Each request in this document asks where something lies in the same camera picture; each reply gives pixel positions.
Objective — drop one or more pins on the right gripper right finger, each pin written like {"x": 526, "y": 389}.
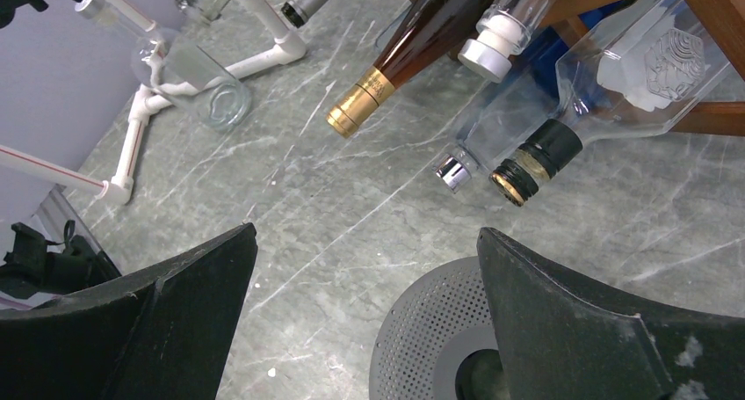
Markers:
{"x": 564, "y": 335}

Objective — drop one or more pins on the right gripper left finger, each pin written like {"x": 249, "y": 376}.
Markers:
{"x": 163, "y": 332}

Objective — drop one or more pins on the clear bottle dark label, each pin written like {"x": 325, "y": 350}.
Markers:
{"x": 173, "y": 67}

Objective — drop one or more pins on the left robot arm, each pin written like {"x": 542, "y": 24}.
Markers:
{"x": 30, "y": 267}

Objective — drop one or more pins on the clear bottle chrome cap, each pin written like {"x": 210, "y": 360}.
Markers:
{"x": 495, "y": 122}

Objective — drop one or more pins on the clear square bottle black cap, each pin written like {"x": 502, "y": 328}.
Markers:
{"x": 635, "y": 74}

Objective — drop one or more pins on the large clear bottle white stopper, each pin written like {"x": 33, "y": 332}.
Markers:
{"x": 504, "y": 30}

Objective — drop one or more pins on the brown wooden wine rack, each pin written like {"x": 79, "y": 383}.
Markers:
{"x": 636, "y": 73}

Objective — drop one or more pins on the brown bottle gold foil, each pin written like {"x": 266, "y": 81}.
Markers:
{"x": 431, "y": 29}

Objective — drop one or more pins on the dark grey foam spool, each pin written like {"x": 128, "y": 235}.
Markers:
{"x": 438, "y": 340}

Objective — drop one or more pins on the white pvc pipe stand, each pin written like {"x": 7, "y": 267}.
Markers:
{"x": 288, "y": 47}

